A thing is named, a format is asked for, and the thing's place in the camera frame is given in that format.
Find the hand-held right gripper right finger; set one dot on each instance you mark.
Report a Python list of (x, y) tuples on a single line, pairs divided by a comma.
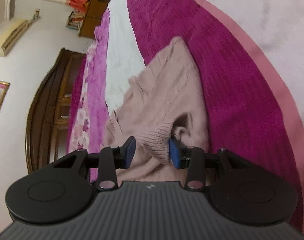
[(175, 156)]

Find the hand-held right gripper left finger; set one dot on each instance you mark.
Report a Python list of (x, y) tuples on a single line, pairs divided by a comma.
[(129, 155)]

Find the pink knitted sweater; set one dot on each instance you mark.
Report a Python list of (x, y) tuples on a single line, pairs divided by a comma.
[(162, 97)]

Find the magenta floral bed blanket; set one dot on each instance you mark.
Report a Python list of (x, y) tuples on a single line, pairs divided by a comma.
[(229, 85)]

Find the wooden bed headboard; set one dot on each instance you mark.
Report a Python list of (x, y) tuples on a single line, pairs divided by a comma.
[(52, 105)]

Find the long wooden dresser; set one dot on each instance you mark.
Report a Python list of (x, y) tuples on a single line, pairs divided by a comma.
[(93, 17)]

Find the row of books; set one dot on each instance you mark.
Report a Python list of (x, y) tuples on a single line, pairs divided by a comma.
[(75, 20)]

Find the cream air conditioner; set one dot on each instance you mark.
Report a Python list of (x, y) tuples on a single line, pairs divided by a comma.
[(8, 36)]

